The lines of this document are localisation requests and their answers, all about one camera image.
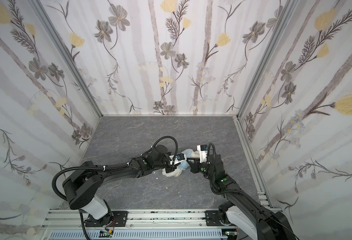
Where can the white slotted cable duct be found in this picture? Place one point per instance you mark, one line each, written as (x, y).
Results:
(165, 234)

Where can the black mounting plate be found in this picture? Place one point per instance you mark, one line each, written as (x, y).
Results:
(215, 218)
(114, 218)

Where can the aluminium corner post left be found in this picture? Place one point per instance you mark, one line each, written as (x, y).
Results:
(64, 53)

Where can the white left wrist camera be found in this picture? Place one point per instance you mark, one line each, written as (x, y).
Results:
(176, 160)

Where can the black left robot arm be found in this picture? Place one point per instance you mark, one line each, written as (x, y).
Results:
(81, 186)

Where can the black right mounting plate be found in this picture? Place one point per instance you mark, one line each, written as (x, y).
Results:
(215, 218)

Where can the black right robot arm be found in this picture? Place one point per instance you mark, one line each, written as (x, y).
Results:
(240, 210)

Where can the light blue fleece hoodie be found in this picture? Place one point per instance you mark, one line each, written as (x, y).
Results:
(184, 165)

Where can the aluminium corner post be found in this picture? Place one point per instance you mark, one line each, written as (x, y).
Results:
(271, 47)
(64, 53)

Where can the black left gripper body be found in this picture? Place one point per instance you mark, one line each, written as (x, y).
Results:
(168, 162)

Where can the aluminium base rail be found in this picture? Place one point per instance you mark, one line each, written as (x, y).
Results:
(137, 219)

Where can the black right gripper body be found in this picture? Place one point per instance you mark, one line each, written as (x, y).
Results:
(198, 165)

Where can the aluminium corner post right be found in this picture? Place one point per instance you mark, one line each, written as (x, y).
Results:
(271, 47)

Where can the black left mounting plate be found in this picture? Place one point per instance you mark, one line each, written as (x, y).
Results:
(114, 218)

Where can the white plush teddy bear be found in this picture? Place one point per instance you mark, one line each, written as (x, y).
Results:
(171, 174)

